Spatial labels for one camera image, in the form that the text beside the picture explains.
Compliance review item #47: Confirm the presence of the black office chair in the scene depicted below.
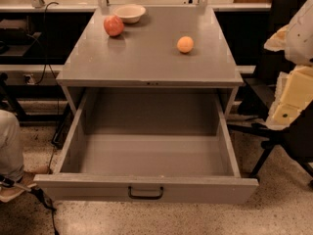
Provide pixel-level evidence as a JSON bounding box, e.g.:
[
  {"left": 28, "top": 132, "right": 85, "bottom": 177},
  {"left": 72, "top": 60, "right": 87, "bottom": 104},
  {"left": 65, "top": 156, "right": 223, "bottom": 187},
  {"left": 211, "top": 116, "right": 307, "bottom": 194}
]
[{"left": 228, "top": 0, "right": 313, "bottom": 178}]

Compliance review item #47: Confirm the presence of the black top drawer handle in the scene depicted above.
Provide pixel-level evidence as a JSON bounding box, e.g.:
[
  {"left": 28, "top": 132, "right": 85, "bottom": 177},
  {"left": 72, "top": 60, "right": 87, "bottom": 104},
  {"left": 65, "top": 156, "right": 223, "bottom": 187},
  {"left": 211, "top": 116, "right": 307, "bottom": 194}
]
[{"left": 128, "top": 186, "right": 163, "bottom": 201}]

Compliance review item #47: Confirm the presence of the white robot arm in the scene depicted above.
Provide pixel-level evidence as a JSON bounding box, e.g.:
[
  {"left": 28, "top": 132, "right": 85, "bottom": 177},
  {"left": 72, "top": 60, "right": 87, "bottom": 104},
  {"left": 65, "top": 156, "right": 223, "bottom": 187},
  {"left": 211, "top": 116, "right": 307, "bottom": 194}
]
[{"left": 264, "top": 0, "right": 313, "bottom": 130}]

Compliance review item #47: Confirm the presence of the black cable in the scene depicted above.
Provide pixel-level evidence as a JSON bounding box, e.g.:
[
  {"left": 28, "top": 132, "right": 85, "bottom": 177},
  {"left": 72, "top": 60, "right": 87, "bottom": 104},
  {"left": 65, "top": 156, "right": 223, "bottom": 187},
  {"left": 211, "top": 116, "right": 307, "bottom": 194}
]
[{"left": 33, "top": 1, "right": 62, "bottom": 235}]

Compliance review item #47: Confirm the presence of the red apple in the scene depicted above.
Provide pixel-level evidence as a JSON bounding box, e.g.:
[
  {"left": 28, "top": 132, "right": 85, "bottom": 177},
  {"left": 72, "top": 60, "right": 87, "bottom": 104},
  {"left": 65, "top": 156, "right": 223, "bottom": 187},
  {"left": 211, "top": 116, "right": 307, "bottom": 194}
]
[{"left": 104, "top": 16, "right": 124, "bottom": 37}]

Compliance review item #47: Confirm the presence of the person leg in light trousers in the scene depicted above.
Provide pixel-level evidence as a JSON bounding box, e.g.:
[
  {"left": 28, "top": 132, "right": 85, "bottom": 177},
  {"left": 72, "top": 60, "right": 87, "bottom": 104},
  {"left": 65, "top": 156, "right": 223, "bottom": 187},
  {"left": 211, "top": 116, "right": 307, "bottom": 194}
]
[{"left": 0, "top": 110, "right": 24, "bottom": 181}]

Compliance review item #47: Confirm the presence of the grey metal drawer cabinet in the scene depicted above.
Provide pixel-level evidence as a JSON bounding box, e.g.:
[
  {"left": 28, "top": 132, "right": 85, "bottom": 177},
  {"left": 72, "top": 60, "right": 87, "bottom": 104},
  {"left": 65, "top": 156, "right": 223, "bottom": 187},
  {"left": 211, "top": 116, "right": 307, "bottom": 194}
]
[{"left": 57, "top": 6, "right": 243, "bottom": 113}]

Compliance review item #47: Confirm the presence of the grey top drawer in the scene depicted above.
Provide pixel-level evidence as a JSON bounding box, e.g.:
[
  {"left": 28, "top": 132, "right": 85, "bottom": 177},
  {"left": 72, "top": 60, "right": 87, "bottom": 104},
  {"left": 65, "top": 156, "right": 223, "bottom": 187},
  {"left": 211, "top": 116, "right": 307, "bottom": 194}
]
[{"left": 36, "top": 88, "right": 258, "bottom": 204}]

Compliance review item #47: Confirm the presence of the orange fruit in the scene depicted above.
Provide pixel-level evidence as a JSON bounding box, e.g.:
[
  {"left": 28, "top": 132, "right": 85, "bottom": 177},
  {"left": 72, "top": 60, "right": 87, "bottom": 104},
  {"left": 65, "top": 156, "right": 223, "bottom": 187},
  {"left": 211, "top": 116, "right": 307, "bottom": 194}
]
[{"left": 177, "top": 36, "right": 194, "bottom": 54}]

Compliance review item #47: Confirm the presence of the white bowl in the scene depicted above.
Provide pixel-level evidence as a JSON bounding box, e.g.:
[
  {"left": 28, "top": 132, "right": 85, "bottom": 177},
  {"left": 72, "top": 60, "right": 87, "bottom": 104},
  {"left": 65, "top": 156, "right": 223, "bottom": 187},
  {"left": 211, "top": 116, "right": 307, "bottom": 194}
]
[{"left": 113, "top": 4, "right": 146, "bottom": 24}]

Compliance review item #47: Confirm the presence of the tan shoe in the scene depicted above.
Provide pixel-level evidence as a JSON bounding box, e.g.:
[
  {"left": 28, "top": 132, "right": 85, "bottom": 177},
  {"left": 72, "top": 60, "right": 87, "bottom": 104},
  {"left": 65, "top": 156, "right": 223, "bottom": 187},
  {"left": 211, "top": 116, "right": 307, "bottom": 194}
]
[{"left": 0, "top": 165, "right": 50, "bottom": 203}]

